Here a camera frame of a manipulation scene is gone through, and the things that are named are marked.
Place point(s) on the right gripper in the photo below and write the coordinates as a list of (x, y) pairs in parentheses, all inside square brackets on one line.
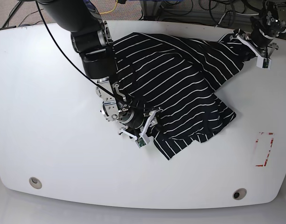
[(136, 123)]

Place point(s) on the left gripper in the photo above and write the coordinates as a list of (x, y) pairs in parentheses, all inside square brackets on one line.
[(258, 44)]

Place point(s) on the navy white striped t-shirt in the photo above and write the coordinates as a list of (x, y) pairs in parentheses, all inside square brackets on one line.
[(179, 77)]

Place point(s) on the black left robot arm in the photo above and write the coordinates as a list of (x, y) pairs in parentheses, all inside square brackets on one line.
[(266, 26)]

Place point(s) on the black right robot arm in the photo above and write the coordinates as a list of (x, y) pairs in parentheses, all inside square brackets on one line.
[(91, 39)]

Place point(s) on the red tape rectangle marking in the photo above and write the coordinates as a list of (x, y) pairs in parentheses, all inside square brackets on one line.
[(262, 149)]

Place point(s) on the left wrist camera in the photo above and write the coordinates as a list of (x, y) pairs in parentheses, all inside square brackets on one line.
[(264, 63)]

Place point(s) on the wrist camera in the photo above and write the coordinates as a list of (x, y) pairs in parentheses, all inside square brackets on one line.
[(264, 63), (142, 141)]

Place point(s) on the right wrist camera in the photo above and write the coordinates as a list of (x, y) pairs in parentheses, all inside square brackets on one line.
[(142, 141)]

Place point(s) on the left table cable grommet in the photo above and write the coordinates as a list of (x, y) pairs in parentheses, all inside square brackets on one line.
[(35, 183)]

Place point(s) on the table cable grommet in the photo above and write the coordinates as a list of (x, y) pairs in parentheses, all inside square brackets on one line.
[(35, 183), (239, 194)]

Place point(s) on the right table cable grommet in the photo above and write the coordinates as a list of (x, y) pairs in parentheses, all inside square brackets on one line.
[(239, 194)]

